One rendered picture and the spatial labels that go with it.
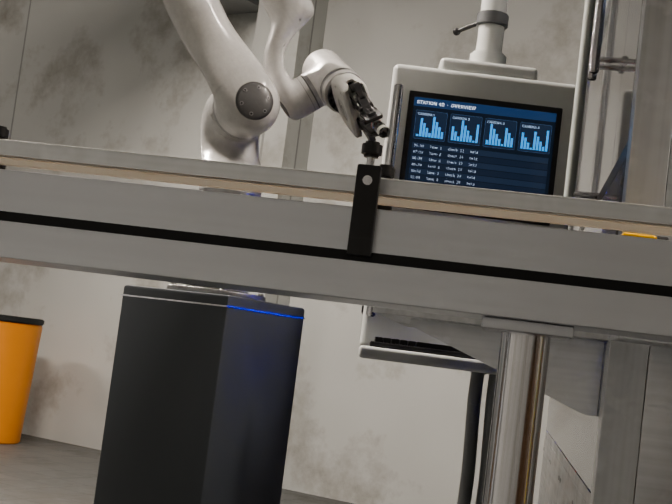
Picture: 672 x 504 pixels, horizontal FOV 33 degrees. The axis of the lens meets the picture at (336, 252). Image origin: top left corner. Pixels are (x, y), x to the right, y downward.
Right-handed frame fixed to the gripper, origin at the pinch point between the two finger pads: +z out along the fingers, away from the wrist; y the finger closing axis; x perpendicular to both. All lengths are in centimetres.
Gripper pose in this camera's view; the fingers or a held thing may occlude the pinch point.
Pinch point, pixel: (373, 121)
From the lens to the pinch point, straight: 208.6
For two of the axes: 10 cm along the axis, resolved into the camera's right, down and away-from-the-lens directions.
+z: 3.1, 4.4, -8.4
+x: 9.1, -3.8, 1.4
